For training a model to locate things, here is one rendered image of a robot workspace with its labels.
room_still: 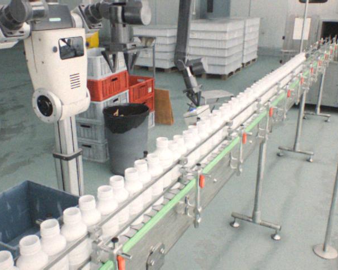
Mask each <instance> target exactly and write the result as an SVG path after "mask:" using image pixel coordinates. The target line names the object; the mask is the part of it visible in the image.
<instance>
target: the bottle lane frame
mask: <svg viewBox="0 0 338 270"><path fill-rule="evenodd" d="M298 81H299V80H297V81H296V82H294V84H293V85H292V86H290V87H289V89H294V92H293V94H297V86H298ZM302 85H303V88H306V84H303V83H302V84H301V83H300V90H299V95H300V96H301V94H302V93H303V92H304V91H305V89H302ZM291 92H292V91H291ZM291 92H290V96H289V97H287V102H286V110H287V111H288V110H289V108H290V107H291V106H292V105H293V104H294V103H295V101H293V100H295V99H296V95H293V94H292V93H291ZM284 95H285V92H284V93H283V94H282V95H280V96H279V97H278V98H277V99H276V100H275V101H274V102H273V103H272V106H275V107H277V105H278V104H279V109H283V104H284ZM291 95H292V99H293V100H291ZM277 110H278V109H272V115H271V116H270V115H269V125H268V130H269V133H270V132H271V128H272V120H273V118H275V116H276V117H277V122H276V124H277V123H278V122H279V121H280V119H281V116H282V114H283V112H282V110H278V115H281V116H278V115H277ZM266 112H267V110H265V111H264V112H263V113H262V114H261V115H260V116H258V118H256V120H254V121H253V122H252V123H251V124H250V125H249V126H248V127H247V128H246V129H245V132H250V133H252V135H251V136H250V135H247V137H246V143H243V145H242V160H243V163H244V162H245V161H246V160H247V158H248V157H249V156H250V155H251V154H252V153H253V151H254V150H255V149H256V148H257V146H258V145H259V144H260V143H261V142H262V141H263V138H259V137H258V136H257V133H258V131H259V132H260V133H259V136H260V137H264V131H263V130H260V129H264V130H265V123H266ZM285 113H286V112H285ZM259 123H260V129H258V126H259ZM238 148H239V136H238V137H237V138H235V139H234V140H233V141H232V142H231V143H230V144H228V145H227V146H226V148H224V149H223V150H222V151H220V153H219V154H218V155H217V157H215V158H214V159H213V161H211V162H210V163H209V164H208V165H207V166H206V167H205V168H204V169H203V173H206V174H210V175H211V178H208V177H205V178H204V187H203V188H202V187H201V185H200V201H199V206H200V207H201V208H202V211H201V213H202V212H203V211H204V209H205V208H206V207H207V206H208V204H209V203H210V202H211V201H212V200H213V199H214V197H215V196H216V195H217V194H218V193H219V192H220V190H221V189H222V187H223V186H224V185H225V184H226V183H227V181H228V180H230V179H231V177H232V176H233V175H234V174H235V171H236V169H232V168H231V167H230V166H229V162H230V160H231V158H230V152H231V150H232V152H233V153H232V157H233V158H234V159H238ZM243 163H242V164H243ZM232 167H234V168H237V163H236V160H232ZM187 194H189V204H190V205H194V206H195V178H193V179H192V180H191V181H189V183H188V184H187V185H185V187H183V188H182V189H181V190H180V191H179V193H178V194H177V195H175V197H174V198H172V199H171V200H169V202H168V203H167V204H166V205H163V208H162V209H161V210H160V211H157V214H156V215H155V216H154V217H151V220H149V221H148V222H147V223H146V224H145V223H143V224H144V226H143V227H142V228H141V229H140V230H139V231H137V230H136V233H135V234H134V235H133V236H132V237H131V238H129V237H128V238H129V241H128V242H127V243H125V244H124V245H123V251H124V252H125V253H127V254H130V255H133V259H132V260H131V261H130V260H127V259H125V260H124V270H147V261H148V258H149V255H150V253H151V252H153V251H154V250H155V248H156V247H157V246H158V245H159V244H160V243H161V242H162V243H164V244H165V256H166V254H167V253H168V252H169V251H170V250H171V249H172V247H173V246H174V245H175V244H176V243H177V242H178V240H179V239H180V238H181V236H182V235H183V234H184V232H186V230H187V229H188V228H189V227H190V226H191V225H192V224H193V220H194V219H193V218H189V217H188V216H187V215H185V208H186V206H187V204H186V195H187ZM101 263H102V264H103V265H102V266H101V267H100V268H99V269H98V270H113V262H112V261H110V260H108V261H107V262H106V263H103V262H101Z"/></svg>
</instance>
